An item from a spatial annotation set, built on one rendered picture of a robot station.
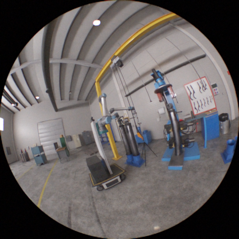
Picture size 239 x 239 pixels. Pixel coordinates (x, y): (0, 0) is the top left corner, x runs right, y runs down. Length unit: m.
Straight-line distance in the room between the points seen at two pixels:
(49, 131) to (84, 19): 11.73
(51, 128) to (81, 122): 4.80
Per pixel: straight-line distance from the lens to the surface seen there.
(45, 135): 11.56
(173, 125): 2.03
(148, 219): 1.52
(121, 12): 6.02
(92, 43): 6.24
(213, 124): 3.25
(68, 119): 11.22
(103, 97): 1.68
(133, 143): 2.32
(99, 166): 1.72
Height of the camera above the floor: 1.49
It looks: 4 degrees up
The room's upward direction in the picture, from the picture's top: 16 degrees counter-clockwise
